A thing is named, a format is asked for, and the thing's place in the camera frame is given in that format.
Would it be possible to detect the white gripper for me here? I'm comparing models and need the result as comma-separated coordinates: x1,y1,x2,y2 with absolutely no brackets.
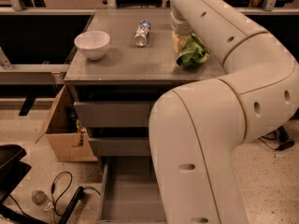
170,6,193,54

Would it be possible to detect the green rice chip bag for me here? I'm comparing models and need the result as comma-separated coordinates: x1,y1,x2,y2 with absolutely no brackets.
177,33,210,66

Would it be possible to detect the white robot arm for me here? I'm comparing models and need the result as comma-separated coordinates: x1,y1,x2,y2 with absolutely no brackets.
149,0,299,224

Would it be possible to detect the grey drawer cabinet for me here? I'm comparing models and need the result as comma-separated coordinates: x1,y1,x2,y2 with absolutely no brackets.
64,8,227,224

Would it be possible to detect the grey top drawer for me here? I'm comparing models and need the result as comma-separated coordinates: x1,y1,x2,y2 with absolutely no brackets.
74,101,151,128

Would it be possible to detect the grey middle drawer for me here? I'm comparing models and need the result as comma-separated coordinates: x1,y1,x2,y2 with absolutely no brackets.
89,138,150,157

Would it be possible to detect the open grey bottom drawer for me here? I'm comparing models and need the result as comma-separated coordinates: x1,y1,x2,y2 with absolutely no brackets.
96,156,167,224

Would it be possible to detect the crushed silver blue can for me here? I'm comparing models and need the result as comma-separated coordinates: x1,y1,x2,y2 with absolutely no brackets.
134,21,150,48

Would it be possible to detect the white ceramic bowl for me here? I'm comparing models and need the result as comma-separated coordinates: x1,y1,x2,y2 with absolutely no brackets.
74,31,110,60

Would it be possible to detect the cardboard box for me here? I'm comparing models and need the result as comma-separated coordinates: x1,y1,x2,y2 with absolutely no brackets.
36,86,97,162

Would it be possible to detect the black chair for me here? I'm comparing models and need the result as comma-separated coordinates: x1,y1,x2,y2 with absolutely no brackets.
0,144,47,224

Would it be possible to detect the clear plastic bottle on floor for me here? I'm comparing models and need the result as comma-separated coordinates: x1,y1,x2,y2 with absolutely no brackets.
31,190,53,212

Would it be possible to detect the black cable at right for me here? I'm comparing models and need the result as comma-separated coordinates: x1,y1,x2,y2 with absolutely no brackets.
257,125,295,152

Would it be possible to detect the black cable on floor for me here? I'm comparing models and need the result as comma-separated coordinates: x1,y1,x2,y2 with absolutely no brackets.
50,171,101,224

